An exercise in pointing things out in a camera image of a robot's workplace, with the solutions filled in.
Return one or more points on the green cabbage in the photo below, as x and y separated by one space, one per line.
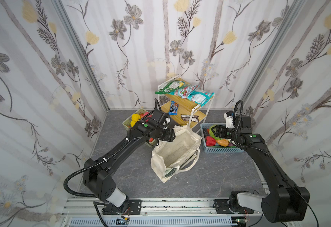
212 132

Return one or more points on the red bell pepper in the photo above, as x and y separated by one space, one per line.
210 142

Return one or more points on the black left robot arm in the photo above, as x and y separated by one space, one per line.
97 174

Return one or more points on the green snack bag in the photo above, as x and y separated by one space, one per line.
170 87

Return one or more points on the light blue vegetable basket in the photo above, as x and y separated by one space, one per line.
204 130

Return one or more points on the white shelf rack with wood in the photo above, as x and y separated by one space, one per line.
190 108

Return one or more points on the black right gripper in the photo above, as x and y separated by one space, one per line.
220 132

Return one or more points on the pink wrinkled round fruit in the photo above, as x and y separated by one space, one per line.
145 114

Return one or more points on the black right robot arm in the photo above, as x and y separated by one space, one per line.
286 202

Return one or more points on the teal red snack bag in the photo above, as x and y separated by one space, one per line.
185 90

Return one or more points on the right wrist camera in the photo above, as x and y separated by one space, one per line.
229 119

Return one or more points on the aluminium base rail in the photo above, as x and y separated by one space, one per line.
165 212

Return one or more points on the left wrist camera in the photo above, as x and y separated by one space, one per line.
160 118

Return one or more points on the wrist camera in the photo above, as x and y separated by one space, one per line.
160 118
229 119

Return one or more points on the orange potato vegetable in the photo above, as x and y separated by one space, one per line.
223 142

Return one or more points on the yellow wrinkled bell pepper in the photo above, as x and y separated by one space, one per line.
135 117

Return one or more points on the cream canvas grocery bag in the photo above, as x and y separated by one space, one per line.
181 155

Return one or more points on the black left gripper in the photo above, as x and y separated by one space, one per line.
168 135

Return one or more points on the blue candy packet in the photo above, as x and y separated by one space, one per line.
173 108

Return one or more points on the teal white snack bag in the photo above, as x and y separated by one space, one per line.
200 97

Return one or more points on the brown chocolate bar wrapper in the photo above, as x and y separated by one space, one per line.
187 118

